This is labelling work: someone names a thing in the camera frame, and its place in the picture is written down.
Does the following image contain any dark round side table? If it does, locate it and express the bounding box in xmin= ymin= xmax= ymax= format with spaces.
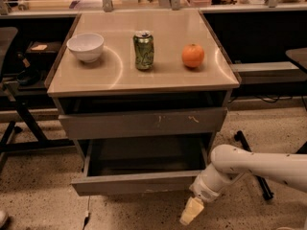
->
xmin=286 ymin=48 xmax=307 ymax=74

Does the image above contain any white ceramic bowl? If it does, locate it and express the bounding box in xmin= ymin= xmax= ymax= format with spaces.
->
xmin=66 ymin=33 xmax=105 ymax=62

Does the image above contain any white shoe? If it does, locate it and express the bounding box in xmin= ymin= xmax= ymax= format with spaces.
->
xmin=0 ymin=210 xmax=9 ymax=228

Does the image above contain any grey drawer cabinet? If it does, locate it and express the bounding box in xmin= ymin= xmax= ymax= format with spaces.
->
xmin=44 ymin=9 xmax=243 ymax=165

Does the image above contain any orange fruit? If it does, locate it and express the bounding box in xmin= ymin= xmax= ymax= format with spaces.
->
xmin=181 ymin=44 xmax=204 ymax=68

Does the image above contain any white floor cable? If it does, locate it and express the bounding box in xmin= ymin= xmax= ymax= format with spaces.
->
xmin=82 ymin=195 xmax=92 ymax=230

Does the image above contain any grey drawer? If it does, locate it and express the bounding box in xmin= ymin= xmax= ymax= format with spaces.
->
xmin=72 ymin=135 xmax=205 ymax=196
xmin=59 ymin=107 xmax=227 ymax=140

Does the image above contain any black chair with base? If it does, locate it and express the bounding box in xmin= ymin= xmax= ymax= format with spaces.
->
xmin=0 ymin=27 xmax=74 ymax=169

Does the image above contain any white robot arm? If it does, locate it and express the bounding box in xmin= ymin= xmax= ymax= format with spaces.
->
xmin=179 ymin=145 xmax=307 ymax=225

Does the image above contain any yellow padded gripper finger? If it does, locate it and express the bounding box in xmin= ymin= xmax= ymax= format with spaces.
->
xmin=179 ymin=197 xmax=204 ymax=225

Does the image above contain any green soda can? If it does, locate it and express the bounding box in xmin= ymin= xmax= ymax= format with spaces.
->
xmin=133 ymin=31 xmax=154 ymax=70

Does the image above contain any grey top drawer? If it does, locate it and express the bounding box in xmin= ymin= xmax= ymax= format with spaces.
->
xmin=59 ymin=107 xmax=227 ymax=140

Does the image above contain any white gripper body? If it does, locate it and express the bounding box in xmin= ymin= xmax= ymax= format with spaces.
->
xmin=189 ymin=172 xmax=224 ymax=203

